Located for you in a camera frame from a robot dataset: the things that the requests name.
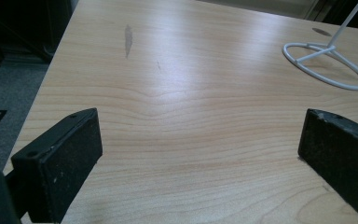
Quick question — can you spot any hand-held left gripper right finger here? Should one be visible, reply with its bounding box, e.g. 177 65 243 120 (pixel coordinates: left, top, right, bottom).
297 107 358 224

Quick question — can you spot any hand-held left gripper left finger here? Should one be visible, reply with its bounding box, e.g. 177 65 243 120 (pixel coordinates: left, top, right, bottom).
10 107 103 224

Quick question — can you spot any dark furniture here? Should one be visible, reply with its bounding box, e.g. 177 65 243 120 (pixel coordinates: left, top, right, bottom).
0 0 75 66

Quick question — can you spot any white wire stand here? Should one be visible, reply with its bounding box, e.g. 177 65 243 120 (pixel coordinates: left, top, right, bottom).
282 0 358 91

